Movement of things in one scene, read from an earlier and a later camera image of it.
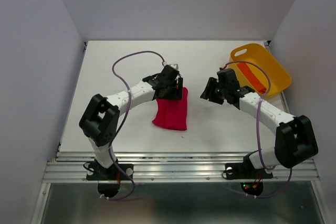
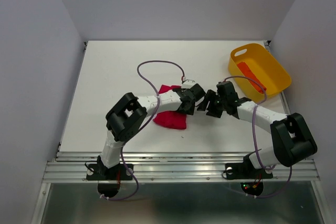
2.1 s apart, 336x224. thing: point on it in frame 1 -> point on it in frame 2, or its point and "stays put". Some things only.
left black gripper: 177,93 -> 189,111
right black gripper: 208,92 -> 210,95
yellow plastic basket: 280,78 stays put
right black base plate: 245,170 stays put
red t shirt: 172,114 stays put
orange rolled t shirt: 252,77 stays put
